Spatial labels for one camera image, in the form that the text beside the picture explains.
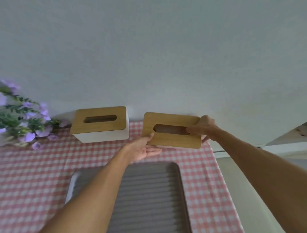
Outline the purple artificial flower bouquet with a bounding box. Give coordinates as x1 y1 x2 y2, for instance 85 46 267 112
0 79 71 151

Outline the grey ribbed tray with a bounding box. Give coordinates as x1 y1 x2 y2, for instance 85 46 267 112
64 162 192 233

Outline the person's left forearm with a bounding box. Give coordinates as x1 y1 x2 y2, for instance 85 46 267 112
39 147 135 233

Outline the person's right forearm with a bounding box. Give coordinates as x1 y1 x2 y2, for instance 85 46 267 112
209 126 307 233

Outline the person's right hand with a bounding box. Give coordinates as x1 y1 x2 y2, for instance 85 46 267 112
186 115 219 144

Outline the pink checkered tablecloth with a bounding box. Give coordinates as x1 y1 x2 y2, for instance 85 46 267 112
0 121 244 233

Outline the person's left hand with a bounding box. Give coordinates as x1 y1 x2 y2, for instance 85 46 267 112
123 132 163 164

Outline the tissue box with wooden lid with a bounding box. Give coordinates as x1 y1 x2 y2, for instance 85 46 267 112
142 112 207 149
70 106 130 144

